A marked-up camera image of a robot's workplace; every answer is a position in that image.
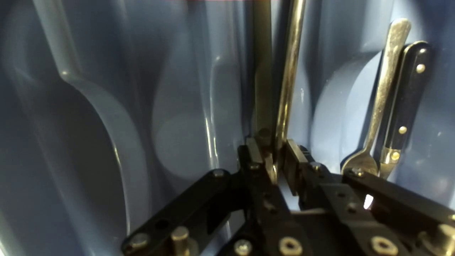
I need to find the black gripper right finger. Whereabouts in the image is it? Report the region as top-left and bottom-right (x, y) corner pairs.
(285, 141), (455, 256)

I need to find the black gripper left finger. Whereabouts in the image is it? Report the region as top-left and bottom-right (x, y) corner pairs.
(121, 140), (305, 256)

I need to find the blue plastic cutlery tray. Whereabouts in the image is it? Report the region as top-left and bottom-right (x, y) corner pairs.
(0, 0), (455, 256)

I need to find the silver fork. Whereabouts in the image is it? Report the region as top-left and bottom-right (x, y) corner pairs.
(342, 19), (411, 176)

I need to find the black handled cutlery in tray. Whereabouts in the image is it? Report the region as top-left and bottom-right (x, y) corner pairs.
(380, 42), (433, 180)

